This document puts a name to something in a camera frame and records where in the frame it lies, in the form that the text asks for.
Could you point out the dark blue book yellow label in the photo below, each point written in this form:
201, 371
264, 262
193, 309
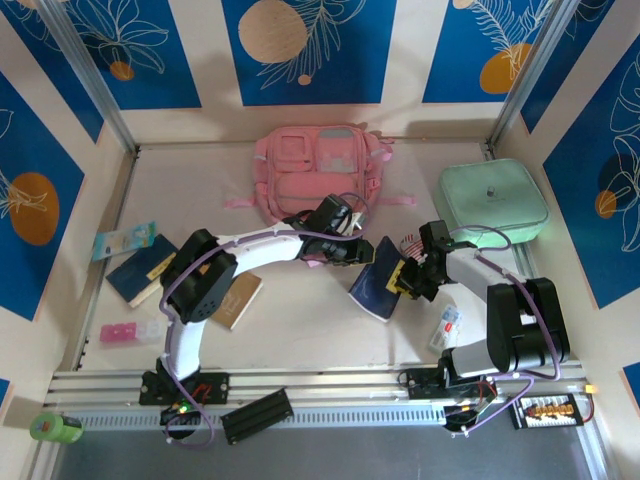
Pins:
135, 275
372, 290

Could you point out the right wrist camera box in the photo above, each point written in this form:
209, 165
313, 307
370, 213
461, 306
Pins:
435, 232

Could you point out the yellow power connector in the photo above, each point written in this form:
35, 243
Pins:
592, 389

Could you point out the control board orange light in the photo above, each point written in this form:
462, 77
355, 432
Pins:
465, 415

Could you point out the black power distribution board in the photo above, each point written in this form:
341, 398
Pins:
545, 411

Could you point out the aluminium frame rail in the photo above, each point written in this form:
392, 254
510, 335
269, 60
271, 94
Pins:
325, 382

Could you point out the control board green light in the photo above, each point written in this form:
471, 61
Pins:
181, 410

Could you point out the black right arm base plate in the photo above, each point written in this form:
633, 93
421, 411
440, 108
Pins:
420, 382

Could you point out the green tape roll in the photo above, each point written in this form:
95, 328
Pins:
55, 429

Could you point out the black ribbed block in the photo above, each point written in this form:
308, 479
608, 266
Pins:
257, 415

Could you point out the brown gold book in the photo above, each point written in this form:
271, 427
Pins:
245, 300

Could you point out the aluminium corner post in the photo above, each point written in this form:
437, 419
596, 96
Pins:
84, 60
536, 60

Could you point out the pink white pill box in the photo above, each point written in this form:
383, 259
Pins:
130, 334

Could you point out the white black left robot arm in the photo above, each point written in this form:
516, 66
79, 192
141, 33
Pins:
200, 280

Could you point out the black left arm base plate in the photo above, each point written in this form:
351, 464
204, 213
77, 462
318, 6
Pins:
215, 387

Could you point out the light blue tissue packet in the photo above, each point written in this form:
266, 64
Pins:
120, 240

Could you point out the clear packet red label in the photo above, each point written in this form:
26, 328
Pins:
445, 330

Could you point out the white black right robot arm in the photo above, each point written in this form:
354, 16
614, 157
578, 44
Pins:
525, 325

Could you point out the mint green zip case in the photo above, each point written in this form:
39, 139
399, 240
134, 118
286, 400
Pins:
495, 190

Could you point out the pink student backpack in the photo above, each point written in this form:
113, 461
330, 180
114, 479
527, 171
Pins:
305, 170

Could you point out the red white striped pouch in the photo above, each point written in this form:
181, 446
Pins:
411, 248

